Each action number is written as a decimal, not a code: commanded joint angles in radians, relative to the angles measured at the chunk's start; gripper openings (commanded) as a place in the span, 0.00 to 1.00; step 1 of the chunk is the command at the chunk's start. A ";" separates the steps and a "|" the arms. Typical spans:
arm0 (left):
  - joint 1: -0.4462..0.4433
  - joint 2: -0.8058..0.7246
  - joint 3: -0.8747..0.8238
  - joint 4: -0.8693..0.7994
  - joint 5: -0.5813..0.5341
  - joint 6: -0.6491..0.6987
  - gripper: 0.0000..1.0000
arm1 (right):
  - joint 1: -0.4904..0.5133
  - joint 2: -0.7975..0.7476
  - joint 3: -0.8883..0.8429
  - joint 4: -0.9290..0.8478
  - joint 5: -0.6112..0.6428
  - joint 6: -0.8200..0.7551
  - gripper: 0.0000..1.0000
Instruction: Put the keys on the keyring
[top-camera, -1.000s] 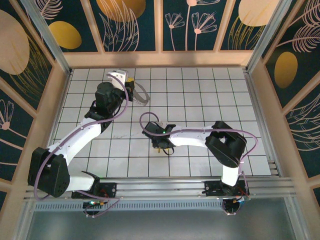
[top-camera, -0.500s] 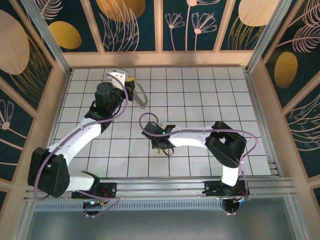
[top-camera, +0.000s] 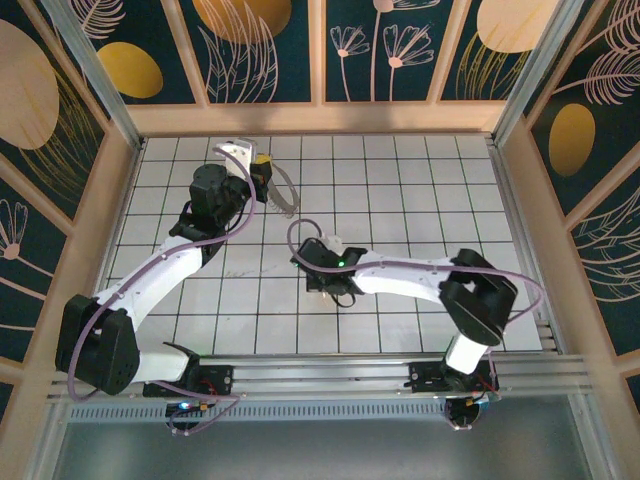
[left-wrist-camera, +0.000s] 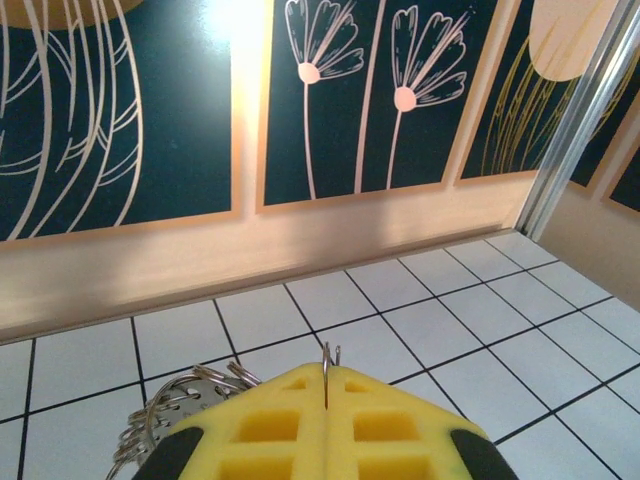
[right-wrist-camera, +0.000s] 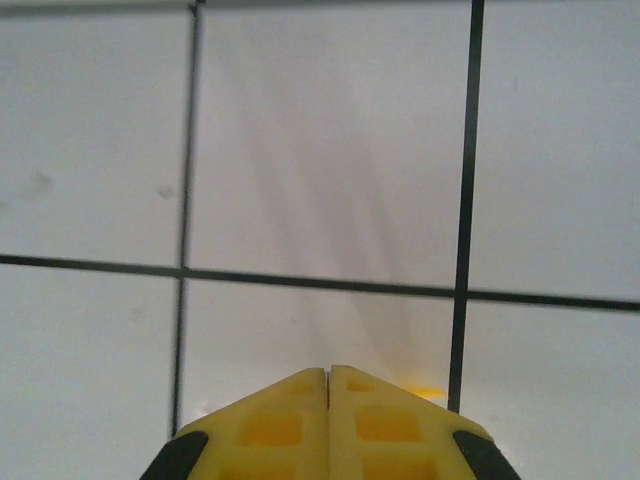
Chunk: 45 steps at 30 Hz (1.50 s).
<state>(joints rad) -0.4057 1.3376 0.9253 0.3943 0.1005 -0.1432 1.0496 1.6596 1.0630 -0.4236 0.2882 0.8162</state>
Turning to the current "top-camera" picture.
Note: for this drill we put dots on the metal band of key rings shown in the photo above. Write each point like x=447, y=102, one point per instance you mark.
x=297, y=199

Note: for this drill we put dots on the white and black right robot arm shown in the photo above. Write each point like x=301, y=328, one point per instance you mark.
x=400, y=280

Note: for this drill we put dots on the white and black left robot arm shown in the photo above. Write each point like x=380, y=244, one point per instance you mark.
x=150, y=280

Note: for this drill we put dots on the grey metal panel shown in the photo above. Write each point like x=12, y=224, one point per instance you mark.
x=320, y=450

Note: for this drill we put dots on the controller circuit board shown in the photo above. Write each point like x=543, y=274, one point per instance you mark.
x=192, y=407

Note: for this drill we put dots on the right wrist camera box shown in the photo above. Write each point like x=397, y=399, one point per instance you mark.
x=332, y=241

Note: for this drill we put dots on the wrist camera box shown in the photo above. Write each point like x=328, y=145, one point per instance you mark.
x=237, y=151
x=332, y=241

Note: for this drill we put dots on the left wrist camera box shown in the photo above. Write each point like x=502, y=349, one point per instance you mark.
x=237, y=151

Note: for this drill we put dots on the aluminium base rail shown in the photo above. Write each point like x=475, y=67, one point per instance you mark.
x=320, y=380

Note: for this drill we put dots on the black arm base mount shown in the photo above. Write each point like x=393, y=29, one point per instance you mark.
x=425, y=377
x=215, y=377

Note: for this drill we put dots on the aluminium corner post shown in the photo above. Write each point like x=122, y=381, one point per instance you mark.
x=532, y=75
x=97, y=80

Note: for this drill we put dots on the aluminium side rail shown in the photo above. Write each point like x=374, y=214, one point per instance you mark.
x=510, y=200

